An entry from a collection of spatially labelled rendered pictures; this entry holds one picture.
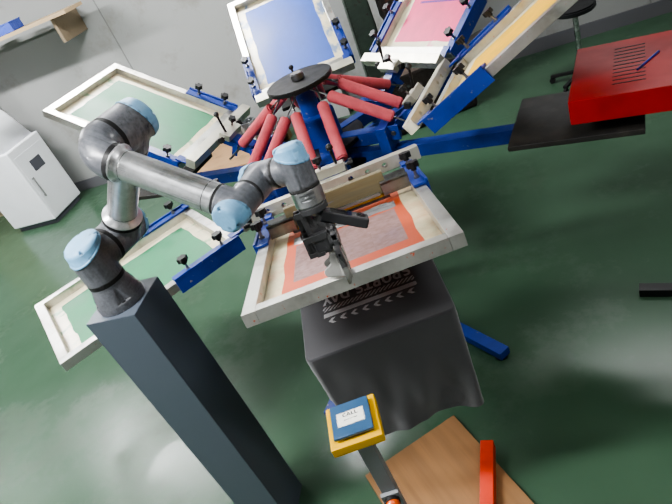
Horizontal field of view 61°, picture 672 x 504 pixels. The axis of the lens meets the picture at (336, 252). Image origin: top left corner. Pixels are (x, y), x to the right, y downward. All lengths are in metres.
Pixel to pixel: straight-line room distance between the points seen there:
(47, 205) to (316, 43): 4.20
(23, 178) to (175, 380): 5.07
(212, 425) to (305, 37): 2.31
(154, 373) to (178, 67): 4.67
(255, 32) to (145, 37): 2.73
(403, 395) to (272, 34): 2.46
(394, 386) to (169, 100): 2.20
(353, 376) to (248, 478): 0.77
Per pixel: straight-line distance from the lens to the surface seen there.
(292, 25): 3.64
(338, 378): 1.70
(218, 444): 2.16
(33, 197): 6.89
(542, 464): 2.40
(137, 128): 1.51
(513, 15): 2.56
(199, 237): 2.54
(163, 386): 1.98
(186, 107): 3.33
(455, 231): 1.41
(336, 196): 1.93
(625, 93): 2.13
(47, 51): 6.87
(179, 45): 6.19
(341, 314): 1.73
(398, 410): 1.85
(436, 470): 2.43
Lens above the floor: 2.02
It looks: 32 degrees down
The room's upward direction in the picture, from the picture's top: 24 degrees counter-clockwise
